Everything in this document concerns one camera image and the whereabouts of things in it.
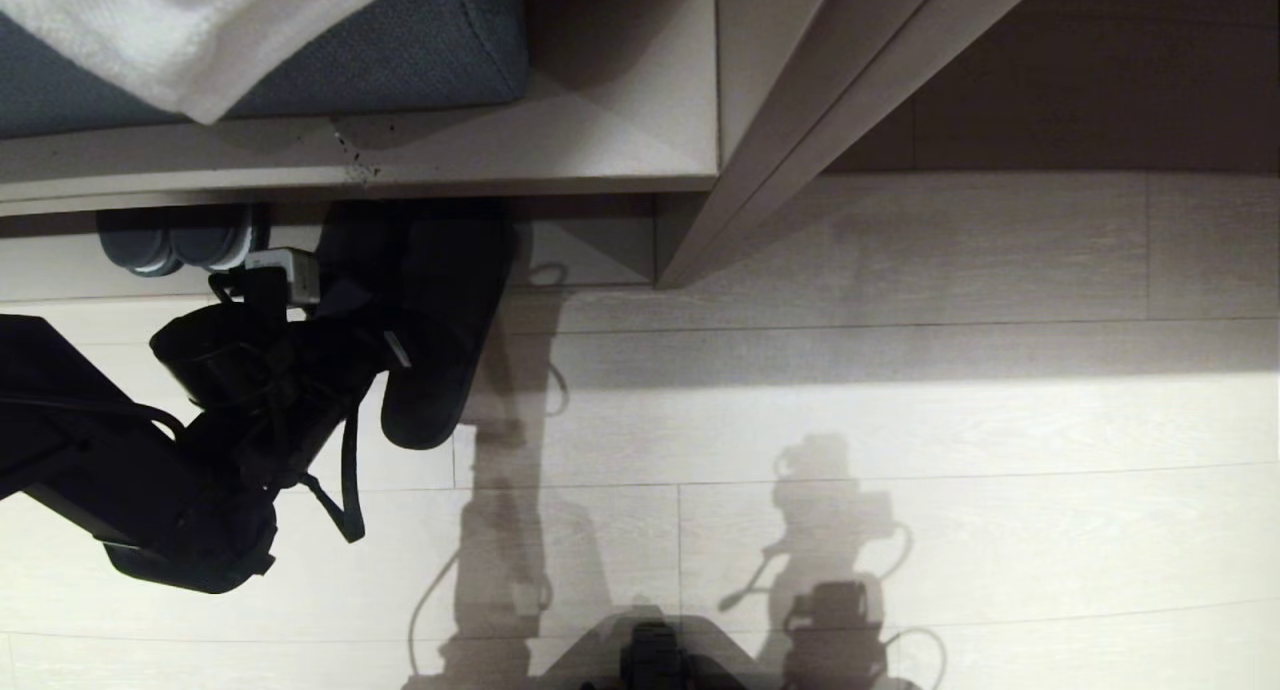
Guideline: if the blue mattress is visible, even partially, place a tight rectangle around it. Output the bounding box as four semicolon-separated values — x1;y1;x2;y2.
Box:
0;0;532;141

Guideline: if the pale wooden cabinet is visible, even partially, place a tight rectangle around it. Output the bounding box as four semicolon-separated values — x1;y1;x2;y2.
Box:
654;0;1058;290

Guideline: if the white blanket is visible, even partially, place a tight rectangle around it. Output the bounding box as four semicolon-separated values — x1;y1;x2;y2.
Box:
0;0;426;127

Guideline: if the pale wooden bed frame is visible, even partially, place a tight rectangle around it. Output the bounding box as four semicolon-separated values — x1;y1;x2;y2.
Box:
0;0;721;218

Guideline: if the grey slipper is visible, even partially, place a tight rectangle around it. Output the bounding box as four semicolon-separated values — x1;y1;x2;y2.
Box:
95;208;183;278
168;206;267;273

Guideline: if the black slipper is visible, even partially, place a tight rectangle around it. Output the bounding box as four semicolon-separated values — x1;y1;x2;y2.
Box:
378;200;517;452

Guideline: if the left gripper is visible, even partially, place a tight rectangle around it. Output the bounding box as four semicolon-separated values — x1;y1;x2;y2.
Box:
292;305;414;413

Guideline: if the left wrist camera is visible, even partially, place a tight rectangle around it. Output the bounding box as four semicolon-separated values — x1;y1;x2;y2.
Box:
208;249;323;317

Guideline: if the black cable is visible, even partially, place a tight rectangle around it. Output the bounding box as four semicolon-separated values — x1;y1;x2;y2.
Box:
298;400;367;546

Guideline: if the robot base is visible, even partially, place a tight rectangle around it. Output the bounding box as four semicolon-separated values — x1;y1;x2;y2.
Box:
540;615;753;690

